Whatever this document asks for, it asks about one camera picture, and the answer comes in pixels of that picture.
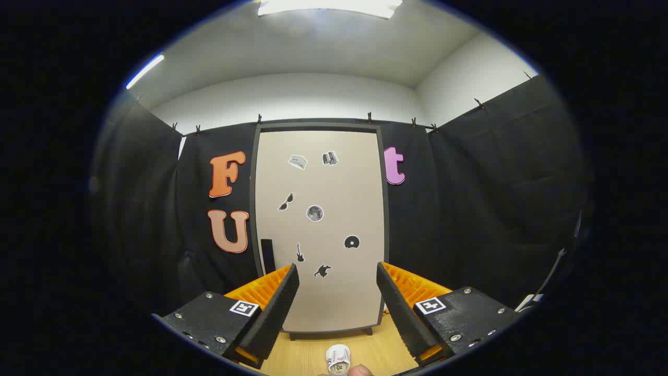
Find row of black cloth clips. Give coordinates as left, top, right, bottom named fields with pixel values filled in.
left=135, top=72, right=532, bottom=135

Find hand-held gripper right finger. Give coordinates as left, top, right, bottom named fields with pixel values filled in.
left=376, top=261, right=522, bottom=366

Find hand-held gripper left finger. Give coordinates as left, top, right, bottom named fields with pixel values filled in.
left=151, top=263, right=301, bottom=370

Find ceiling panel light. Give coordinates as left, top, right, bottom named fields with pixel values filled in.
left=257, top=0, right=403, bottom=19

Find black door handle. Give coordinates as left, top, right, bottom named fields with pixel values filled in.
left=260, top=239, right=276, bottom=275

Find ceiling strip light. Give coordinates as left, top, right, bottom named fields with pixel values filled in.
left=125, top=54, right=165, bottom=90

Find grey shoe cabinet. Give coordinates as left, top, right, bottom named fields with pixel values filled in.
left=249, top=123, right=391, bottom=341

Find black backdrop cloth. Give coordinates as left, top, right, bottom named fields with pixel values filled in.
left=89, top=73, right=595, bottom=335

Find black curved stand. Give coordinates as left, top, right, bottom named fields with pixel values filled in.
left=535, top=209, right=584, bottom=301

